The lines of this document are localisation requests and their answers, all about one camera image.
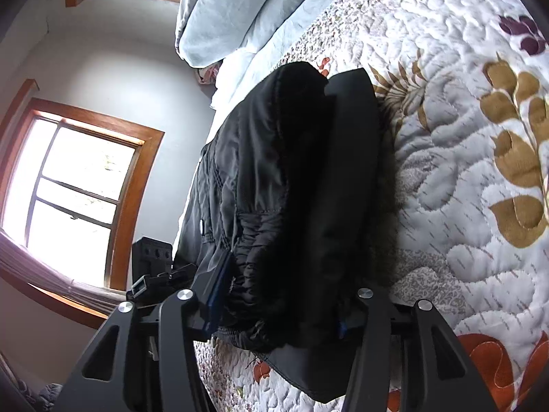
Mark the light blue pillow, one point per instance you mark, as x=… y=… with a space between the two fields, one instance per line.
x=257 y=8

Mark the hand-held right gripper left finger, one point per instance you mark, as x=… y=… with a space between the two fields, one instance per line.
x=214 y=300

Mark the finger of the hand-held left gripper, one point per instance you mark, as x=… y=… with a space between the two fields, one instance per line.
x=184 y=277

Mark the beige window curtain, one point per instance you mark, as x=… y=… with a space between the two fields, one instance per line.
x=51 y=274

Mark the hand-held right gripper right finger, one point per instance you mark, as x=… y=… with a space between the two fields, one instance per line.
x=343 y=330

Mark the floral leaf print quilt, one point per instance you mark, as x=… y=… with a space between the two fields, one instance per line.
x=450 y=180

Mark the grey crumpled cloth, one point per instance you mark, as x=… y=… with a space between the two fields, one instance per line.
x=47 y=399

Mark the pink patterned cloth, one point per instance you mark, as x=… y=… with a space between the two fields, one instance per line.
x=206 y=74

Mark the black jacket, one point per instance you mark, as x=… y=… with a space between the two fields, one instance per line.
x=300 y=180

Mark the white bed sheet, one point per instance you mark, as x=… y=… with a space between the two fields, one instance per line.
x=240 y=73

